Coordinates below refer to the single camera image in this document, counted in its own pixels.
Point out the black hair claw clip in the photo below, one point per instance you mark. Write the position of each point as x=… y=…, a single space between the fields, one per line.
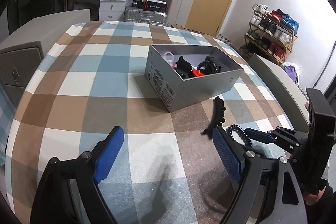
x=217 y=118

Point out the plaid bed sheet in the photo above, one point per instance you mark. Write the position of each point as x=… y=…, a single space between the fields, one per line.
x=92 y=79

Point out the wooden shoe rack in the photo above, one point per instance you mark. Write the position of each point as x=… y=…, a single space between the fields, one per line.
x=270 y=34

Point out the silver suitcase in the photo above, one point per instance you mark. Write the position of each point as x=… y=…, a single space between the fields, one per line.
x=142 y=16

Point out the white tall suitcase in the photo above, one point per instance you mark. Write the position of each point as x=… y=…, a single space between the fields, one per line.
x=178 y=12

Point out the grey cardboard box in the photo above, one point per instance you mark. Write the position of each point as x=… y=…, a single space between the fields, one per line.
x=172 y=83

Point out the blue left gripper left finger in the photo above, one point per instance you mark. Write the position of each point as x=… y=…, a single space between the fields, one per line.
x=105 y=153

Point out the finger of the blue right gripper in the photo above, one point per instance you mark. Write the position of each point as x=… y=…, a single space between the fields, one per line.
x=263 y=137
x=287 y=139

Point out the black red flat box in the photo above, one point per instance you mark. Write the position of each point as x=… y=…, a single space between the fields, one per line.
x=150 y=5

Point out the grey bed footboard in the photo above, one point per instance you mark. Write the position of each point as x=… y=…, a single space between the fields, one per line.
x=46 y=29

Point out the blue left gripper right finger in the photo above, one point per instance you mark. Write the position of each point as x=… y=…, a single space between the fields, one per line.
x=232 y=163

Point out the red China badge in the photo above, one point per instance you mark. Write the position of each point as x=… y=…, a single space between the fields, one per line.
x=195 y=73

